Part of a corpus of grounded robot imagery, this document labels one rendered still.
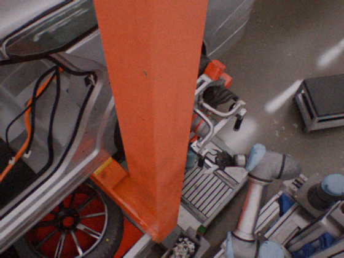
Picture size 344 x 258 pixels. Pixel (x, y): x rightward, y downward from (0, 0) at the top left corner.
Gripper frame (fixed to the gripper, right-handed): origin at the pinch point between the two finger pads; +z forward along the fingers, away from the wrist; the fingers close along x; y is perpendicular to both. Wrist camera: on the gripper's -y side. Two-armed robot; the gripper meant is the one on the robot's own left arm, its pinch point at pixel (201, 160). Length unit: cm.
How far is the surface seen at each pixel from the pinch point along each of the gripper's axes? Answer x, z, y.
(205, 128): 16.3, -2.7, -7.3
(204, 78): 35.3, -1.8, -29.0
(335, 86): 81, -116, 49
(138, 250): -40, 38, 44
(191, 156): 7.7, 4.5, 12.5
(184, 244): -41.1, 10.7, 26.0
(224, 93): 30.3, -13.1, -21.7
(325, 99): 69, -106, 49
